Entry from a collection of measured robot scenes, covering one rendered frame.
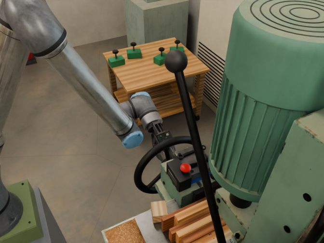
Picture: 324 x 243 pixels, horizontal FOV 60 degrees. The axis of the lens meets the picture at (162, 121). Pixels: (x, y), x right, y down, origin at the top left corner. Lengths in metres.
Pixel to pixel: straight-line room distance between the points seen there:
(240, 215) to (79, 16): 3.18
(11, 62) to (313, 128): 0.86
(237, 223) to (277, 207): 0.23
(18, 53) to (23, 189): 0.59
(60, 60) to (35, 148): 1.61
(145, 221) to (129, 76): 1.36
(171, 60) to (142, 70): 1.69
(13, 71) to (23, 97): 1.98
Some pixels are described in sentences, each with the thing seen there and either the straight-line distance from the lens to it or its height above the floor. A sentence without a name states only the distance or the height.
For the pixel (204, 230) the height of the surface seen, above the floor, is 0.95.
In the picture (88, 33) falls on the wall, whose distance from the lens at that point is 3.68.
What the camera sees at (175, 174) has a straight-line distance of 0.79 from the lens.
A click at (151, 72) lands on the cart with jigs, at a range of 2.08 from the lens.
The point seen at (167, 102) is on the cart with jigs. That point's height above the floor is 0.18.
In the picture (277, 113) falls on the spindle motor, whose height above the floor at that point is 1.41.
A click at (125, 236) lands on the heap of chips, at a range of 0.79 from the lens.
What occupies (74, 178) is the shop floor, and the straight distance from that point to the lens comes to 2.12.
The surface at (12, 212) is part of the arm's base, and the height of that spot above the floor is 0.70.
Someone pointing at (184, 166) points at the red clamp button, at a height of 1.03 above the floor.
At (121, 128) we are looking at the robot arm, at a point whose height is 0.90.
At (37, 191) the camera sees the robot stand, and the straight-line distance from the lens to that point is 1.43.
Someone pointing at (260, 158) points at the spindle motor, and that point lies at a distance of 0.46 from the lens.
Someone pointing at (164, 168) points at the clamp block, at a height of 0.96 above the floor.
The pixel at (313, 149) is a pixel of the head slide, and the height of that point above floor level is 1.40.
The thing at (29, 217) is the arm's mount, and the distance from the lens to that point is 1.25.
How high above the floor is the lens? 1.65
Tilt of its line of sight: 43 degrees down
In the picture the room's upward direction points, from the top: straight up
